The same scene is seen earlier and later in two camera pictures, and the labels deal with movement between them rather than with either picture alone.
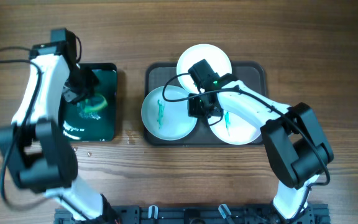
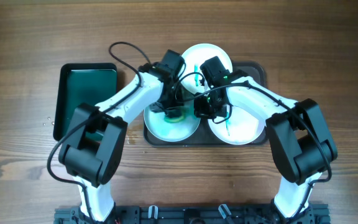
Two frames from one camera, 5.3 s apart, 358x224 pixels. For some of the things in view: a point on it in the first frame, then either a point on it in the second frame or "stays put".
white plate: (233, 130) stays put
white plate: (168, 121) stays put
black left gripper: (74, 94) -> (169, 109)
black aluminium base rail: (192, 214) stays put
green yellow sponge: (97, 101) -> (181, 117)
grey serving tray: (250, 75) stays put
